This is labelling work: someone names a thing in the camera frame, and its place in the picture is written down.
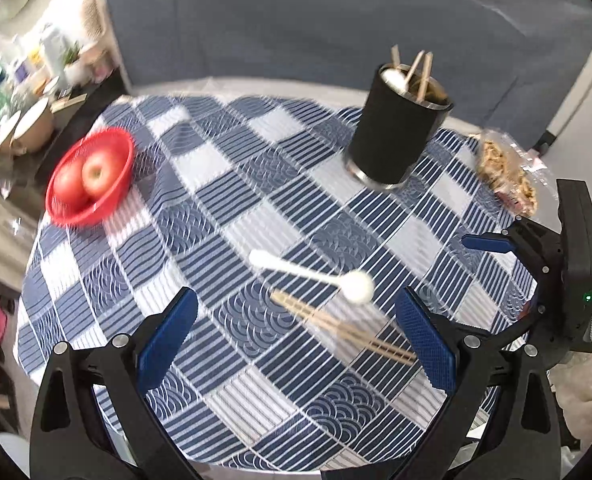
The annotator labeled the black cylindrical utensil holder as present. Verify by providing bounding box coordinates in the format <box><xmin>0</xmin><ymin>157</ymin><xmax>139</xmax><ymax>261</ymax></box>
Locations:
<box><xmin>343</xmin><ymin>63</ymin><xmax>454</xmax><ymax>191</ymax></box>

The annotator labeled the blue white patterned tablecloth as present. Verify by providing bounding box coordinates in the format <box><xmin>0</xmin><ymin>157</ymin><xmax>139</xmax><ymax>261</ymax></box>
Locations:
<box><xmin>17</xmin><ymin>96</ymin><xmax>534</xmax><ymax>472</ymax></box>

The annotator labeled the red plastic basket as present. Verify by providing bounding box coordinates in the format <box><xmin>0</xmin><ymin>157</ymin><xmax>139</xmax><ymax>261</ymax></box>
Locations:
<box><xmin>44</xmin><ymin>127</ymin><xmax>136</xmax><ymax>228</ymax></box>

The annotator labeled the red apple right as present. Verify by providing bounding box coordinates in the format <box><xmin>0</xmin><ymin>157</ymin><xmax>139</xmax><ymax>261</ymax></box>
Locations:
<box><xmin>82</xmin><ymin>150</ymin><xmax>124</xmax><ymax>200</ymax></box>

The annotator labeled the small potted plant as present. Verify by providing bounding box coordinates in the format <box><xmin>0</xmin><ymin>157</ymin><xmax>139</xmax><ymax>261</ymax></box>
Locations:
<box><xmin>62</xmin><ymin>42</ymin><xmax>89</xmax><ymax>87</ymax></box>

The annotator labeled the grey upholstered sofa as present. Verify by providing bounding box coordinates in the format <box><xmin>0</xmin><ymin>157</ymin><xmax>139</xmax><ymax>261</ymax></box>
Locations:
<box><xmin>107</xmin><ymin>0</ymin><xmax>592</xmax><ymax>145</ymax></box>

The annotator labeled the white bottle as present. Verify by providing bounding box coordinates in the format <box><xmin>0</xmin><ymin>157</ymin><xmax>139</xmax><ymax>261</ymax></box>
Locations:
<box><xmin>40</xmin><ymin>24</ymin><xmax>69</xmax><ymax>89</ymax></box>

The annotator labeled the red apple left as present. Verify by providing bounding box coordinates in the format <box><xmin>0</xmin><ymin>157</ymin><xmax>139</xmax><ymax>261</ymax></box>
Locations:
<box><xmin>53</xmin><ymin>158</ymin><xmax>88</xmax><ymax>208</ymax></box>

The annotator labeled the clear bag of cookies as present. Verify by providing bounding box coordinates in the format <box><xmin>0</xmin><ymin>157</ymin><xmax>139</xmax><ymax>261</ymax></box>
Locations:
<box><xmin>477</xmin><ymin>129</ymin><xmax>558</xmax><ymax>218</ymax></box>

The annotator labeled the white plastic spoon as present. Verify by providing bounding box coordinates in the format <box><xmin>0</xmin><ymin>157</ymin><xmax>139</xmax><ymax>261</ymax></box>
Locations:
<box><xmin>248</xmin><ymin>249</ymin><xmax>375</xmax><ymax>304</ymax></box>

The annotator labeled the beige mug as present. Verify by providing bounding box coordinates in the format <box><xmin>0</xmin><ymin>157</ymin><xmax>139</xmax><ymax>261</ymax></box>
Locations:
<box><xmin>10</xmin><ymin>98</ymin><xmax>54</xmax><ymax>156</ymax></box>

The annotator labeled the dark side table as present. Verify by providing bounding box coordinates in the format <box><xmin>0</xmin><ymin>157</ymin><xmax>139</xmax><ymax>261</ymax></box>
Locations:
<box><xmin>0</xmin><ymin>68</ymin><xmax>128</xmax><ymax>188</ymax></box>

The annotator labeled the red apple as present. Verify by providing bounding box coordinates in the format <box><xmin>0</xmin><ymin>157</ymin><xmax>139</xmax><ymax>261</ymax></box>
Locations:
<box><xmin>82</xmin><ymin>150</ymin><xmax>124</xmax><ymax>200</ymax></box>
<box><xmin>53</xmin><ymin>158</ymin><xmax>88</xmax><ymax>208</ymax></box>

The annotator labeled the white round spoon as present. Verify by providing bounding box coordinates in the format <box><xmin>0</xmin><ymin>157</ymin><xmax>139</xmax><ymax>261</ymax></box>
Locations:
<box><xmin>381</xmin><ymin>68</ymin><xmax>409</xmax><ymax>94</ymax></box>

